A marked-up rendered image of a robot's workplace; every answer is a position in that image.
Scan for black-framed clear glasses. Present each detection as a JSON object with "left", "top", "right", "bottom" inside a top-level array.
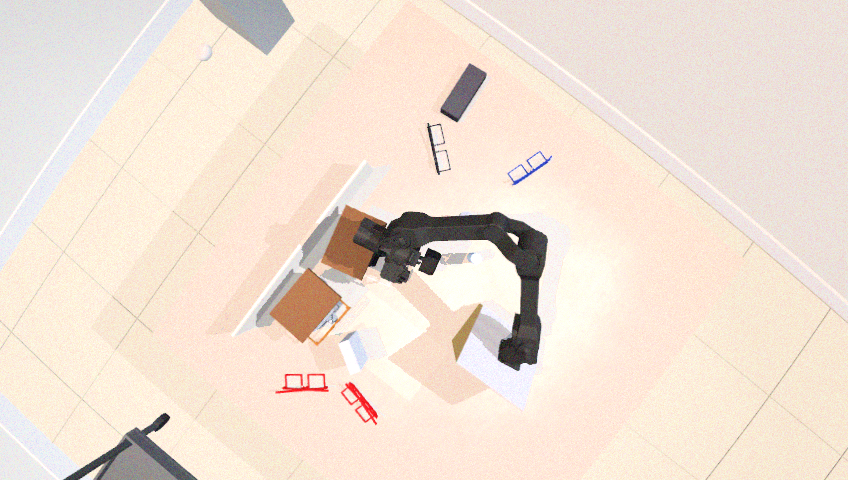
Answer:
[{"left": 427, "top": 123, "right": 451, "bottom": 175}]

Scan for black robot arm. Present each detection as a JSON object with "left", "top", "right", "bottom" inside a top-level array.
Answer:
[{"left": 353, "top": 211, "right": 548, "bottom": 371}]

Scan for white flat panel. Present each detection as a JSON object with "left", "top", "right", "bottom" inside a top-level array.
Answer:
[{"left": 231, "top": 160, "right": 373, "bottom": 337}]

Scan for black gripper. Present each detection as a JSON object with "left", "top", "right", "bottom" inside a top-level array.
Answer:
[{"left": 417, "top": 248, "right": 441, "bottom": 276}]

